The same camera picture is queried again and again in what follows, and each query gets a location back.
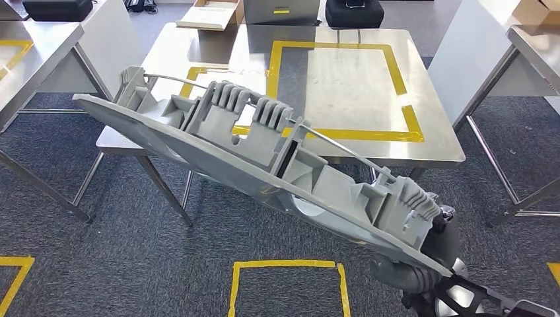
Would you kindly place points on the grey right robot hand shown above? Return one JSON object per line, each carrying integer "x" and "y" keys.
{"x": 444, "y": 245}

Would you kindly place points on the silver wheel hubcap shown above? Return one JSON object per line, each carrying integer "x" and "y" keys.
{"x": 245, "y": 148}

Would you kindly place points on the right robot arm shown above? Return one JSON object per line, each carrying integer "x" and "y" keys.
{"x": 450, "y": 297}

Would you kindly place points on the steel workbench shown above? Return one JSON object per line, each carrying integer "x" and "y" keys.
{"x": 538, "y": 52}
{"x": 26, "y": 57}
{"x": 350, "y": 87}

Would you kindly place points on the large yellow tape rectangle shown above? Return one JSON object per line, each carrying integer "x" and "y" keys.
{"x": 398, "y": 74}

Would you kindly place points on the white table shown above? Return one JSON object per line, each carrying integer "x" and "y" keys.
{"x": 463, "y": 57}
{"x": 109, "y": 48}

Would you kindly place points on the black zippered carry case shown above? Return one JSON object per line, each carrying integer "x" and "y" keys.
{"x": 354, "y": 15}

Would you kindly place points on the open cardboard box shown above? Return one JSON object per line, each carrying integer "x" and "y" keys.
{"x": 531, "y": 11}

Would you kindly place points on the grey laptop yellow sticker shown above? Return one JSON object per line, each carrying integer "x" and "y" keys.
{"x": 280, "y": 11}

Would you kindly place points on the dark brown box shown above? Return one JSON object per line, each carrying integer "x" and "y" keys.
{"x": 239, "y": 11}

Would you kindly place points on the black bag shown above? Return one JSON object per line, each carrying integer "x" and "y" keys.
{"x": 57, "y": 9}

